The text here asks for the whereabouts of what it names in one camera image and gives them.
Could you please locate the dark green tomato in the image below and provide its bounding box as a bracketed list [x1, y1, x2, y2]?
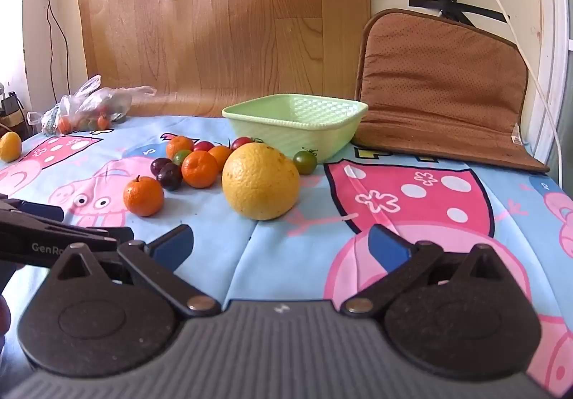
[293, 149, 318, 176]

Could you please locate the brown seat cushion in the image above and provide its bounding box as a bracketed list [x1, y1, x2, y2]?
[355, 8, 551, 173]

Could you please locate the green plastic basket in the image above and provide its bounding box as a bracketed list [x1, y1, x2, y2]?
[222, 93, 369, 163]

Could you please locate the small orange tomato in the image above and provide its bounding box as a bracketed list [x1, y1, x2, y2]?
[208, 145, 233, 172]

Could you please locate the printed blanket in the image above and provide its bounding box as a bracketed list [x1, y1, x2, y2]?
[0, 115, 573, 399]

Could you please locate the white cable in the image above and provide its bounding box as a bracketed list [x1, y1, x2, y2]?
[456, 0, 565, 178]

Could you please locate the wood-pattern vinyl sheet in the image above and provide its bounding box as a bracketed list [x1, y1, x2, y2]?
[76, 0, 372, 118]

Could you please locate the yellow lemon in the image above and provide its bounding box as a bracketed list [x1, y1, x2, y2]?
[0, 131, 23, 163]

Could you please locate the white framed glass door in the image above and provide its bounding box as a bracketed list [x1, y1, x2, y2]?
[532, 0, 573, 178]

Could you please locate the person's left hand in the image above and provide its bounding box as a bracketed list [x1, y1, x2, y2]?
[0, 292, 13, 337]

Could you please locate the dark box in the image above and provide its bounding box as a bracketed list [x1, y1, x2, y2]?
[0, 90, 24, 132]

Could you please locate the black cable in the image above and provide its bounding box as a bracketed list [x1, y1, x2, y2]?
[39, 0, 71, 101]

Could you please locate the large yellow orange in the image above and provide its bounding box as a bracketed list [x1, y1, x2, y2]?
[222, 142, 300, 221]

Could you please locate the tangerine with stem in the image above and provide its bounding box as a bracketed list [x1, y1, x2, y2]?
[123, 174, 165, 218]

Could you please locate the clear plastic bag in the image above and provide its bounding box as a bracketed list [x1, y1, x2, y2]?
[28, 74, 157, 136]

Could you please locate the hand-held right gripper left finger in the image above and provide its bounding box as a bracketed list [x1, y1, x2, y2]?
[47, 224, 222, 318]

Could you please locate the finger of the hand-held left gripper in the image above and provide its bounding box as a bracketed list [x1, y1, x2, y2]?
[0, 211, 135, 248]
[0, 198, 64, 225]

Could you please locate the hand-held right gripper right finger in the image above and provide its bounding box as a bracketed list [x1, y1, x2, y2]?
[341, 224, 515, 317]

